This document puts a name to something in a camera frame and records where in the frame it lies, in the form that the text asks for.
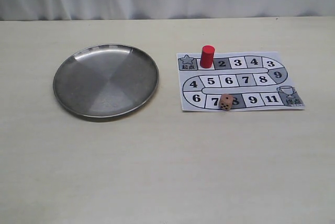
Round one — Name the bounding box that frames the red cylinder game piece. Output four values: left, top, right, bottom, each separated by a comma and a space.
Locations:
200, 45, 215, 69

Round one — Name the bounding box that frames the wooden die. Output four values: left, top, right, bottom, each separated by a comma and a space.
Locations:
219, 94, 234, 111

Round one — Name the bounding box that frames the round stainless steel plate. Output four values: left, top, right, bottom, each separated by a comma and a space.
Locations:
53, 43, 159, 119

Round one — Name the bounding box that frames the paper number game board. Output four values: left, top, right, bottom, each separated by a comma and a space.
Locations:
176, 52, 305, 111

